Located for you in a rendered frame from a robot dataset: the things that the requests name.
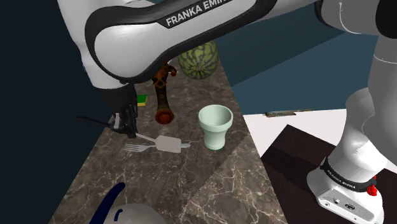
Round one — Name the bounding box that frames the grey spatula with black handle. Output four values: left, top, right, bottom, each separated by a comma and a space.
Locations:
77, 116, 183, 154

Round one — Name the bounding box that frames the silver fork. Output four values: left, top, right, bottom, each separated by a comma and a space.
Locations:
123, 143, 192, 153

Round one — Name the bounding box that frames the green striped watermelon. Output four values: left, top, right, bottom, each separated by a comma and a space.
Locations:
178, 40, 220, 80

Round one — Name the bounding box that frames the dark robot stand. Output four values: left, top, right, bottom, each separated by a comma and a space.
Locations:
260, 123, 397, 224

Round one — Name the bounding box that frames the grey teapot with blue handle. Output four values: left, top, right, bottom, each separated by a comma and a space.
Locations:
88, 181, 169, 224

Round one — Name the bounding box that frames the pale green cup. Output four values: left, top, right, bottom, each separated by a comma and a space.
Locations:
198, 104, 234, 151

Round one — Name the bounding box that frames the brown orange ornate tool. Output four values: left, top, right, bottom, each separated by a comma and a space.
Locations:
151, 61, 179, 125

